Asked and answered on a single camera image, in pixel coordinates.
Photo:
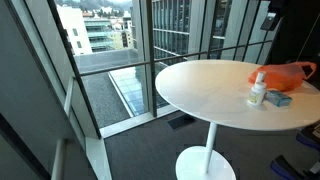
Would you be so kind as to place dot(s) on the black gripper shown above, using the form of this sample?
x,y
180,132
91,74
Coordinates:
x,y
272,16

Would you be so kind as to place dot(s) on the orange plastic bag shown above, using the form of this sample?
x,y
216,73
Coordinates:
x,y
283,78

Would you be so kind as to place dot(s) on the white pill bottle yellow label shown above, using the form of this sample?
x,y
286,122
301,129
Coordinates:
x,y
257,95

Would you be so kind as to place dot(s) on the blue mentos gum box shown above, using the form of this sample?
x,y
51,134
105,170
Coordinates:
x,y
278,98

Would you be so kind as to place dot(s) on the blue black stand foot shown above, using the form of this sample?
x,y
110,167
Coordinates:
x,y
283,168
308,138

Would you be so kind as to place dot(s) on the black floor vent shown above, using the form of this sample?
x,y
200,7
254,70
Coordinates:
x,y
181,121

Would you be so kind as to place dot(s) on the white vertical pipe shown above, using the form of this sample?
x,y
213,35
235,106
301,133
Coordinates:
x,y
58,160

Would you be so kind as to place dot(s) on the white table pedestal with base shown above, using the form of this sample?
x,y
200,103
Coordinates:
x,y
210,156

